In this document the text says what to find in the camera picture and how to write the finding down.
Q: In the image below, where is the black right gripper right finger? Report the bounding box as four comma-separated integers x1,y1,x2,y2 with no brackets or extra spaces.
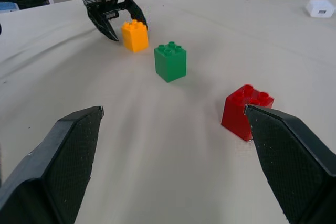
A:
243,104,336,224

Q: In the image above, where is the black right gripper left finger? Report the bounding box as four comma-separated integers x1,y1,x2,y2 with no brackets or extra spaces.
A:
0,105,104,224

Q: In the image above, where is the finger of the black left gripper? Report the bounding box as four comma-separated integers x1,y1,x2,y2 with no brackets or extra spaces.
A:
87,6,120,42
122,0,149,31

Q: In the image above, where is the orange toy brick cube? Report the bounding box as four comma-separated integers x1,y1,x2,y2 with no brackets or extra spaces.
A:
120,20,150,53

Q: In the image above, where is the green toy brick cube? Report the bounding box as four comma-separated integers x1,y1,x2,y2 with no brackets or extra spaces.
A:
153,41,187,83

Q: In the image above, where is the red toy brick cube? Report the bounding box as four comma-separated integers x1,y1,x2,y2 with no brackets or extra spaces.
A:
220,84,275,142

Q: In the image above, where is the white power adapter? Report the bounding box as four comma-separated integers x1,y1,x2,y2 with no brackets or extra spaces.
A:
305,0,336,19

